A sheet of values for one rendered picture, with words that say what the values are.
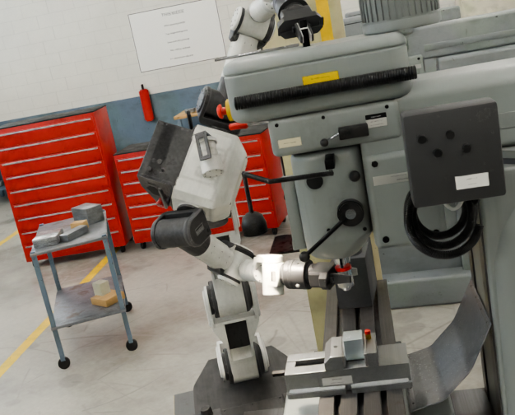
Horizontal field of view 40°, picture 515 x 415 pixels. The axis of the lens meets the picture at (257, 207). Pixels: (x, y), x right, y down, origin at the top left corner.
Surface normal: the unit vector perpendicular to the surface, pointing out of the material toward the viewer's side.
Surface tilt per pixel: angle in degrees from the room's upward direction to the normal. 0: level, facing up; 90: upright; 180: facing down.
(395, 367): 90
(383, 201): 90
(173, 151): 58
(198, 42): 90
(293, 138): 90
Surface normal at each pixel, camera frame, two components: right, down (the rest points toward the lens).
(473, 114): -0.12, 0.28
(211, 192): 0.01, -0.30
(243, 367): 0.16, 0.45
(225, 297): 0.10, 0.08
